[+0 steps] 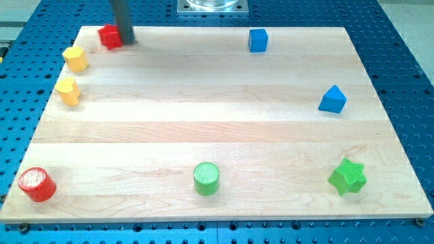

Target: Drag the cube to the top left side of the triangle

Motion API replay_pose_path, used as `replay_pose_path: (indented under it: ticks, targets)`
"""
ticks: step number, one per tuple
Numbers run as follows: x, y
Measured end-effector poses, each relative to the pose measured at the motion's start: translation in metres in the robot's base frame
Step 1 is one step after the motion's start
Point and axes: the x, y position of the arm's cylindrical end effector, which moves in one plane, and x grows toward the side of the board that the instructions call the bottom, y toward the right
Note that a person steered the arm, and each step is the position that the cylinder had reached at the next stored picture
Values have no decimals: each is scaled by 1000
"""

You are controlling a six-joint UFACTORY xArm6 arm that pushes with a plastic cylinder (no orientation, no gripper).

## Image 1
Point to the blue cube block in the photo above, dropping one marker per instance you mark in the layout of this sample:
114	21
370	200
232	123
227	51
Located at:
258	40

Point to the blue triangle block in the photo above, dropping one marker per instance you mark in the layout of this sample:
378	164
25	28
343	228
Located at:
333	100

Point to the light wooden board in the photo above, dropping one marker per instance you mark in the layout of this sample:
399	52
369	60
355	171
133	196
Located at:
150	112

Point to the green cylinder block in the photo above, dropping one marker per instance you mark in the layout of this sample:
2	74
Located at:
206	178

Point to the red star block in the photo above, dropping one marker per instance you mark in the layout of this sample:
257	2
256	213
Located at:
110	36

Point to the green star block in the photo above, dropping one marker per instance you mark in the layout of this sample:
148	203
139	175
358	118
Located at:
348	177

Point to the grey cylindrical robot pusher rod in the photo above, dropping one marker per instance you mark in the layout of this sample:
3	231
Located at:
123	20

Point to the yellow heart block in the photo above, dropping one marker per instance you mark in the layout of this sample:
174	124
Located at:
68	90

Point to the yellow hexagon block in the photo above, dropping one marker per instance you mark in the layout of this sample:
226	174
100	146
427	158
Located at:
75	58

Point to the red cylinder block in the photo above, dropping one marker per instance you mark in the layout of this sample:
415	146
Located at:
37	184

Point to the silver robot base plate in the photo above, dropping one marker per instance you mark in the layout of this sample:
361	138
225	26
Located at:
211	7

